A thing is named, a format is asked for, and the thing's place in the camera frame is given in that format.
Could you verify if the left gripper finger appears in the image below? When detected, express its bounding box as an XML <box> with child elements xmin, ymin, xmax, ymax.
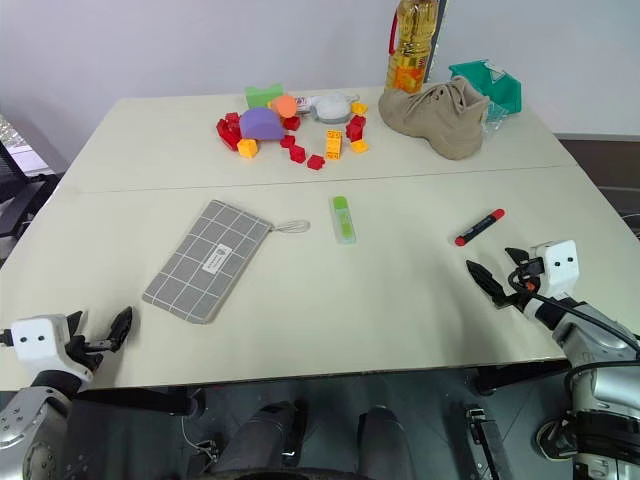
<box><xmin>101</xmin><ymin>305</ymin><xmax>135</xmax><ymax>354</ymax></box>
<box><xmin>66</xmin><ymin>309</ymin><xmax>91</xmax><ymax>341</ymax></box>

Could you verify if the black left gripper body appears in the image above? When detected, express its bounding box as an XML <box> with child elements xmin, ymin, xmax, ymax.
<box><xmin>62</xmin><ymin>327</ymin><xmax>106</xmax><ymax>374</ymax></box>

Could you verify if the black table leg bracket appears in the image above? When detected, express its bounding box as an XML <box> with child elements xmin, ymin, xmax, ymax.
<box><xmin>461</xmin><ymin>406</ymin><xmax>512</xmax><ymax>480</ymax></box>

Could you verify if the tall yellow orange block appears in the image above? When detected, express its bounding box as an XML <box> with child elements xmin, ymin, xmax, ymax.
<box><xmin>324</xmin><ymin>129</ymin><xmax>345</xmax><ymax>162</ymax></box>

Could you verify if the white round container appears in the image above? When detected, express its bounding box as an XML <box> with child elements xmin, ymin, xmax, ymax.
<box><xmin>311</xmin><ymin>93</ymin><xmax>360</xmax><ymax>124</ymax></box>

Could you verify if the black chair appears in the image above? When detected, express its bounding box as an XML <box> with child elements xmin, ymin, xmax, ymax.
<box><xmin>0</xmin><ymin>138</ymin><xmax>62</xmax><ymax>242</ymax></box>

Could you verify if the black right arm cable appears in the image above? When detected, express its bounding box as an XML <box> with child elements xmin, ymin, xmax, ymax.
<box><xmin>524</xmin><ymin>292</ymin><xmax>640</xmax><ymax>396</ymax></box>

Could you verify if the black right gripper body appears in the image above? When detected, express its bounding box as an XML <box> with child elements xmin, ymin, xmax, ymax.
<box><xmin>507</xmin><ymin>261</ymin><xmax>546</xmax><ymax>308</ymax></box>

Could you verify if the green foam block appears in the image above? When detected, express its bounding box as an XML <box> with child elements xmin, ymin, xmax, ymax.
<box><xmin>244</xmin><ymin>81</ymin><xmax>286</xmax><ymax>109</ymax></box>

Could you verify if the yellow cooking oil bottle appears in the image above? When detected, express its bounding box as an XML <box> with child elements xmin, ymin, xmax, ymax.
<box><xmin>383</xmin><ymin>0</ymin><xmax>442</xmax><ymax>94</ymax></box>

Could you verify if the tan suede boot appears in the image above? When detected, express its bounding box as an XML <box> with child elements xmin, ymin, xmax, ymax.
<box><xmin>377</xmin><ymin>75</ymin><xmax>491</xmax><ymax>162</ymax></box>

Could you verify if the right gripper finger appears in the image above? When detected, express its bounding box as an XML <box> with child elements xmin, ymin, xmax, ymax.
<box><xmin>504</xmin><ymin>246</ymin><xmax>542</xmax><ymax>267</ymax></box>
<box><xmin>465</xmin><ymin>258</ymin><xmax>519</xmax><ymax>312</ymax></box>

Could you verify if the green highlighter tube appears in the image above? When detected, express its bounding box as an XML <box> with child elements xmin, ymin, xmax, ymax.
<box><xmin>327</xmin><ymin>195</ymin><xmax>360</xmax><ymax>247</ymax></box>

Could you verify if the red building block cluster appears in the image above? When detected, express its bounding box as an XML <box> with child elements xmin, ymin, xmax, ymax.
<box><xmin>215</xmin><ymin>112</ymin><xmax>247</xmax><ymax>151</ymax></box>

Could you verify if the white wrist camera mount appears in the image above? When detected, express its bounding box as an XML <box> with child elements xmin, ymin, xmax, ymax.
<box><xmin>528</xmin><ymin>239</ymin><xmax>582</xmax><ymax>302</ymax></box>
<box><xmin>10</xmin><ymin>313</ymin><xmax>95</xmax><ymax>382</ymax></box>

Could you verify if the green plastic bin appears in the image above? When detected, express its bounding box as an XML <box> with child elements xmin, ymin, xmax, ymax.
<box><xmin>447</xmin><ymin>59</ymin><xmax>523</xmax><ymax>118</ymax></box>

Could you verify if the grey checked pencil pouch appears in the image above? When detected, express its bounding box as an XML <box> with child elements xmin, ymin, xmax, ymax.
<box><xmin>142</xmin><ymin>199</ymin><xmax>312</xmax><ymax>327</ymax></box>

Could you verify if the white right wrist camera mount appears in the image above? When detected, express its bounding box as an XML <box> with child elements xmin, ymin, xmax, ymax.
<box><xmin>528</xmin><ymin>239</ymin><xmax>582</xmax><ymax>302</ymax></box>

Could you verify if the orange foam cylinder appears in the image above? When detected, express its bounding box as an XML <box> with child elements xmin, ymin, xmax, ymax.
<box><xmin>271</xmin><ymin>95</ymin><xmax>300</xmax><ymax>119</ymax></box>

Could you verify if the dark rounded shape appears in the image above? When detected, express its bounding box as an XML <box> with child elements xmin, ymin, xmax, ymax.
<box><xmin>213</xmin><ymin>398</ymin><xmax>309</xmax><ymax>480</ymax></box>
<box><xmin>356</xmin><ymin>406</ymin><xmax>407</xmax><ymax>480</ymax></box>

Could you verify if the red and black marker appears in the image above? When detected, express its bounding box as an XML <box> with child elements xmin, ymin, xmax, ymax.
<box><xmin>454</xmin><ymin>208</ymin><xmax>507</xmax><ymax>247</ymax></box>

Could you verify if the clear plastic bag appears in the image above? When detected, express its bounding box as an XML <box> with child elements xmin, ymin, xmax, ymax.
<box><xmin>481</xmin><ymin>98</ymin><xmax>512</xmax><ymax>135</ymax></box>

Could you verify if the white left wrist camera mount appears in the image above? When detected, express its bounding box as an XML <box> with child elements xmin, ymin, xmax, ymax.
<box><xmin>10</xmin><ymin>313</ymin><xmax>95</xmax><ymax>382</ymax></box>

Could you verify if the black table frame bar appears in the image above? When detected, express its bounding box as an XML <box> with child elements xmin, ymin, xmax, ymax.
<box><xmin>73</xmin><ymin>385</ymin><xmax>207</xmax><ymax>417</ymax></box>
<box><xmin>471</xmin><ymin>358</ymin><xmax>572</xmax><ymax>397</ymax></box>

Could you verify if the purple foam half dome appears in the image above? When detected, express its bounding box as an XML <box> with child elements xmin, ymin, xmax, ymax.
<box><xmin>238</xmin><ymin>106</ymin><xmax>286</xmax><ymax>143</ymax></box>

